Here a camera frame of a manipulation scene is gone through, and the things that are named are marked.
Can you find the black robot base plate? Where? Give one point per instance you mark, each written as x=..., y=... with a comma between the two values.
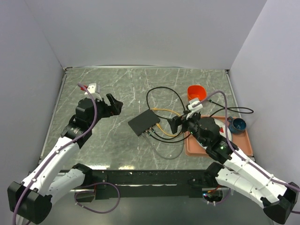
x=148, y=183

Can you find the white watermelon pattern plate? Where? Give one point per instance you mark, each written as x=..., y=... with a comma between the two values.
x=221, y=124

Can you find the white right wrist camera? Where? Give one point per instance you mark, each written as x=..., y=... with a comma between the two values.
x=194, y=106

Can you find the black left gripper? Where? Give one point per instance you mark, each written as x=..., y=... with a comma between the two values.
x=115, y=106

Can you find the black network switch box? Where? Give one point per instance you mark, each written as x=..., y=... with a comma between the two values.
x=143, y=122

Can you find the pink plastic tray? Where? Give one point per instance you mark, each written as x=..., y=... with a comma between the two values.
x=193, y=148

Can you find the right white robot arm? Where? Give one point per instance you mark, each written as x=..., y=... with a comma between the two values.
x=235, y=170

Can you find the orange plastic cup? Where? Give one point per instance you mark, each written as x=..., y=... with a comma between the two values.
x=196, y=91

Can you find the blue ceramic mug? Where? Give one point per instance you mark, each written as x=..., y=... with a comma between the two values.
x=236, y=125

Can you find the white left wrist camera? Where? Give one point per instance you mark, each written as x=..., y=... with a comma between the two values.
x=92, y=89

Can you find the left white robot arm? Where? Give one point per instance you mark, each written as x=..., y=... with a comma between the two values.
x=34, y=197

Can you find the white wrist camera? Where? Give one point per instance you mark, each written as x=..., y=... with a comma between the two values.
x=92, y=89
x=194, y=106

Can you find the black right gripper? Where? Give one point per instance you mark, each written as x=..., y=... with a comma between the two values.
x=174, y=123

